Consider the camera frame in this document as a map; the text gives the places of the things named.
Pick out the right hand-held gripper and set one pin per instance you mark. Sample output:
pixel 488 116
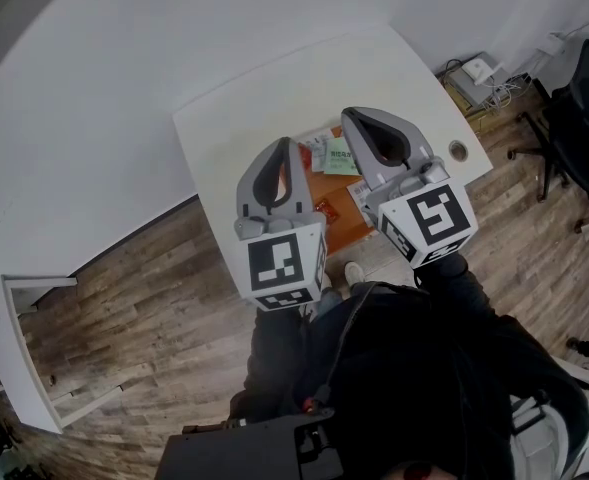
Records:
pixel 429 218

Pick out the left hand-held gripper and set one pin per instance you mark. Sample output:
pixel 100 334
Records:
pixel 279 263

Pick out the green packet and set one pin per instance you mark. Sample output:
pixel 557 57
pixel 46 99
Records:
pixel 339 160

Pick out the orange storage box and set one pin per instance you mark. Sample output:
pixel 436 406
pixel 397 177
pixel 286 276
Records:
pixel 346 233

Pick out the person's left forearm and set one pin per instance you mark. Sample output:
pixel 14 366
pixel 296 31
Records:
pixel 274 348

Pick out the person's right forearm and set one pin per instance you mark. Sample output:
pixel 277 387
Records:
pixel 459 288

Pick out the person's left shoe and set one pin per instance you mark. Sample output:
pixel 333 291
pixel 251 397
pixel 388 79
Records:
pixel 326 282

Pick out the person's shoe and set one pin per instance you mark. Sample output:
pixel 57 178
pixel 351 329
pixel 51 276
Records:
pixel 355 272
pixel 326 282

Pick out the person's right shoe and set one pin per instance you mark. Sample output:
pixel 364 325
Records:
pixel 355 272

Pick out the white router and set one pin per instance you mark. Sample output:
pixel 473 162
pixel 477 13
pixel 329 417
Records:
pixel 478 70

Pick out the person's blue jeans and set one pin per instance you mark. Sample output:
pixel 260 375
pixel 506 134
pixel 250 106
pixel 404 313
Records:
pixel 331 303

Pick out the black office chair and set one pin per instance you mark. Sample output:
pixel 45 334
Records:
pixel 574 118

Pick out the person's black jacket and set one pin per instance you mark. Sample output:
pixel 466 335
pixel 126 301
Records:
pixel 404 368

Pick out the black chest-mounted box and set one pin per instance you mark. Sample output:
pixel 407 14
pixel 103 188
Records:
pixel 234 453

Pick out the white side table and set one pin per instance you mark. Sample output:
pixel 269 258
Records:
pixel 14 358

